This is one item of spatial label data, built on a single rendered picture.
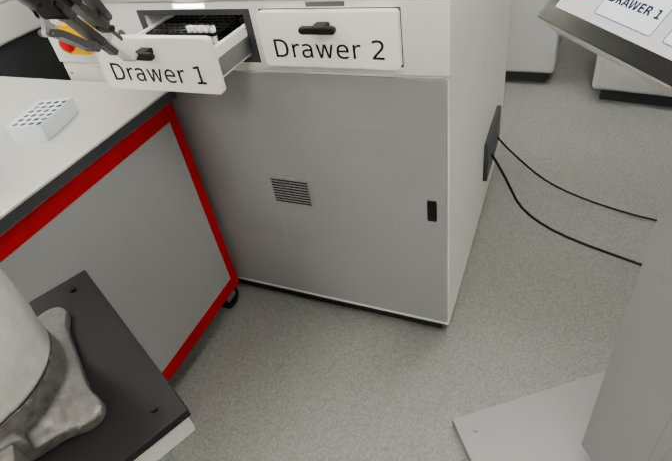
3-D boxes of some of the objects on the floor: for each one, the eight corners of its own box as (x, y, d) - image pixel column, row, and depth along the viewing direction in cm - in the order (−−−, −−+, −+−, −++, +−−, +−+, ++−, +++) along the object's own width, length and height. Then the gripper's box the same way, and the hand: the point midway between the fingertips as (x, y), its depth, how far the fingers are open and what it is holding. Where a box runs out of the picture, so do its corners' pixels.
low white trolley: (136, 471, 126) (-48, 252, 79) (-25, 401, 150) (-241, 200, 103) (250, 298, 167) (173, 85, 119) (109, 265, 190) (-2, 75, 143)
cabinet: (453, 342, 143) (456, 78, 93) (165, 274, 181) (59, 62, 132) (502, 157, 209) (520, -56, 159) (283, 136, 247) (242, -40, 198)
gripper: (17, 6, 70) (136, 90, 91) (50, -73, 73) (157, 27, 94) (-18, 7, 73) (105, 88, 94) (14, -69, 75) (126, 27, 97)
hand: (117, 47), depth 91 cm, fingers closed
